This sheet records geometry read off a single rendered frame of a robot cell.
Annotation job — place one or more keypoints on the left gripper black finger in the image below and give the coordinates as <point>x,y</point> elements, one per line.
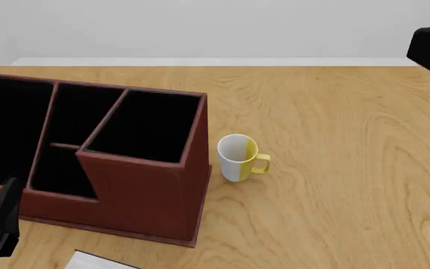
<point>2,204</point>

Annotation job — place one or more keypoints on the book with dark cover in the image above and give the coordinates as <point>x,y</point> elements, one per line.
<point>88,262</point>

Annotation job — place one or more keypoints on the red-brown desk caddy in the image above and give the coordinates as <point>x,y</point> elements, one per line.
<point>144,190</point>

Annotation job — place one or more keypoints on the white and yellow mug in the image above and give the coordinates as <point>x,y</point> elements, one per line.
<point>231,168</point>

